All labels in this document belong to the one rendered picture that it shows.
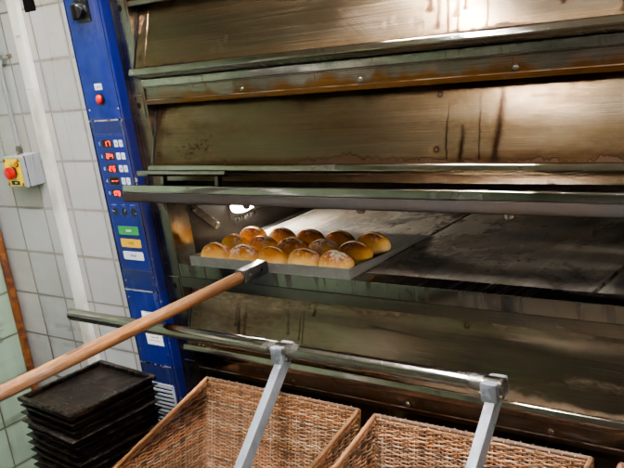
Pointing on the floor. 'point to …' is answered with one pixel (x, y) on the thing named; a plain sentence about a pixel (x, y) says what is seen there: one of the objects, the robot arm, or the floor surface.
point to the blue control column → (94, 41)
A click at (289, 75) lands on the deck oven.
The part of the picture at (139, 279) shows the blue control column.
